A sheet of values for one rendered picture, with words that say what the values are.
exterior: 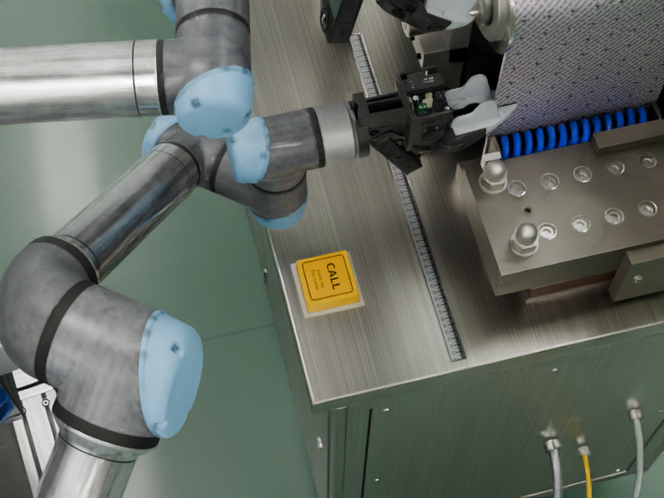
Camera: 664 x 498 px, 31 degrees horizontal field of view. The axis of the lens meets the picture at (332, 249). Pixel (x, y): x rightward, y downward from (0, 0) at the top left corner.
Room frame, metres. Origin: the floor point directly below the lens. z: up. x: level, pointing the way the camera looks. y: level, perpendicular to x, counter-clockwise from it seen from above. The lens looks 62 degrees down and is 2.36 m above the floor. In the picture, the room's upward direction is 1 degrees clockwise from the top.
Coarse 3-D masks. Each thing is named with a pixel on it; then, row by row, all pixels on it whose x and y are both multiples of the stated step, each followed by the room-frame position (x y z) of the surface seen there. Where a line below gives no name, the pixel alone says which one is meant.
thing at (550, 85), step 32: (640, 32) 0.91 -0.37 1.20; (512, 64) 0.86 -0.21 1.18; (544, 64) 0.88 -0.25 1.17; (576, 64) 0.89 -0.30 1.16; (608, 64) 0.90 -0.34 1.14; (640, 64) 0.91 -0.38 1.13; (512, 96) 0.87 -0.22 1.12; (544, 96) 0.88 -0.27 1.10; (576, 96) 0.89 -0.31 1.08; (608, 96) 0.90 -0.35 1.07; (640, 96) 0.91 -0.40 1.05; (512, 128) 0.87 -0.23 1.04; (544, 128) 0.88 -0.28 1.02
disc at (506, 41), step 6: (510, 0) 0.87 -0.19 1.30; (510, 6) 0.87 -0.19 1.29; (510, 12) 0.86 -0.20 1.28; (510, 18) 0.86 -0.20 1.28; (510, 24) 0.86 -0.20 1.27; (510, 30) 0.85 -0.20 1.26; (504, 36) 0.86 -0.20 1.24; (510, 36) 0.85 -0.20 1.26; (492, 42) 0.89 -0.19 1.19; (498, 42) 0.87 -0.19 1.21; (504, 42) 0.86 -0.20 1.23; (510, 42) 0.85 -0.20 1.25; (498, 48) 0.87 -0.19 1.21; (504, 48) 0.86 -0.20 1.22
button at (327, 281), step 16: (320, 256) 0.74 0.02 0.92; (336, 256) 0.74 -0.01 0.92; (304, 272) 0.71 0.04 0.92; (320, 272) 0.71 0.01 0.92; (336, 272) 0.71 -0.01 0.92; (352, 272) 0.71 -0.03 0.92; (304, 288) 0.69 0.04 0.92; (320, 288) 0.69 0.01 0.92; (336, 288) 0.69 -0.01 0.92; (352, 288) 0.69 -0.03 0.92; (320, 304) 0.67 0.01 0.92; (336, 304) 0.67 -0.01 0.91
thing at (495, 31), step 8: (496, 0) 0.88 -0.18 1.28; (504, 0) 0.88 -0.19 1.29; (496, 8) 0.88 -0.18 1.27; (504, 8) 0.87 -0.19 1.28; (496, 16) 0.87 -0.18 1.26; (504, 16) 0.87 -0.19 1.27; (496, 24) 0.87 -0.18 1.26; (504, 24) 0.87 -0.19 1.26; (488, 32) 0.88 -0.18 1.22; (496, 32) 0.86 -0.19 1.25; (504, 32) 0.87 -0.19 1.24; (488, 40) 0.88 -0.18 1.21; (496, 40) 0.87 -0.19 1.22
